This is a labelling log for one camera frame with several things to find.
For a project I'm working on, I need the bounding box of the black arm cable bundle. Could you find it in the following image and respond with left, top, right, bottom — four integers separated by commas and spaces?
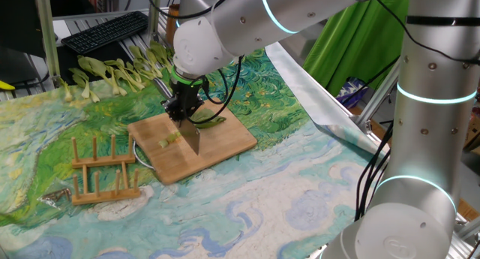
354, 119, 395, 221

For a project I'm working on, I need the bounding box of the aluminium frame post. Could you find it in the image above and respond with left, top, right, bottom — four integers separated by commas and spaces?
147, 0, 162, 42
32, 0, 62, 88

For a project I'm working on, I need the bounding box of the green pakchoi with long stem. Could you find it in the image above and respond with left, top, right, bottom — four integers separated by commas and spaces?
190, 107, 227, 130

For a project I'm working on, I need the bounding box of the clear plastic bag of screws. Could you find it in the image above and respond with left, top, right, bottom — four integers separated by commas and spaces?
37, 186, 73, 210

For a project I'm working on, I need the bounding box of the slanted aluminium frame beam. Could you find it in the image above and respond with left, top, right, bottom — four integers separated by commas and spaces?
355, 63, 401, 134

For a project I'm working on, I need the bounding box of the wooden cutting board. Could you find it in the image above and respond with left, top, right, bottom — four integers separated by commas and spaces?
127, 100, 258, 185

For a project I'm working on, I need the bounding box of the black desk mat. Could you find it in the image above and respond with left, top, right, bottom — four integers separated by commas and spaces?
55, 41, 132, 83

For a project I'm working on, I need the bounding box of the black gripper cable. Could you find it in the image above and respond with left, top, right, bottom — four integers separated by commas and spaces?
187, 56, 245, 125

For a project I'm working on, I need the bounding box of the black monitor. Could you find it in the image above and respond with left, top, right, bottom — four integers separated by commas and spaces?
0, 0, 48, 59

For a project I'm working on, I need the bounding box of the blue white patterned bag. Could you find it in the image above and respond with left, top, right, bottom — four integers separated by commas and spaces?
336, 77, 371, 109

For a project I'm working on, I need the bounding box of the wooden peg dish rack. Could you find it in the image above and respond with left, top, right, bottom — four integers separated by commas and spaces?
70, 134, 142, 206

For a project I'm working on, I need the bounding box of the black computer keyboard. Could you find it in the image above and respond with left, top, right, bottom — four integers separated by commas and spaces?
61, 10, 149, 56

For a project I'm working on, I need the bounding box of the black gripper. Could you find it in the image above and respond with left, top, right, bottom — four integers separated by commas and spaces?
161, 82, 206, 122

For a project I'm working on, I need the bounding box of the steel cleaver knife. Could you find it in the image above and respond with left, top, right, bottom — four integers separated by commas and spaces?
151, 77, 202, 156

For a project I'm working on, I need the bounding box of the painted landscape tablecloth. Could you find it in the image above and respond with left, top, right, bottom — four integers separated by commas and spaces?
0, 48, 393, 259

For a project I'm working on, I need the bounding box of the green curtain cloth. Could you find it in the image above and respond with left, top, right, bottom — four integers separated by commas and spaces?
302, 0, 410, 97

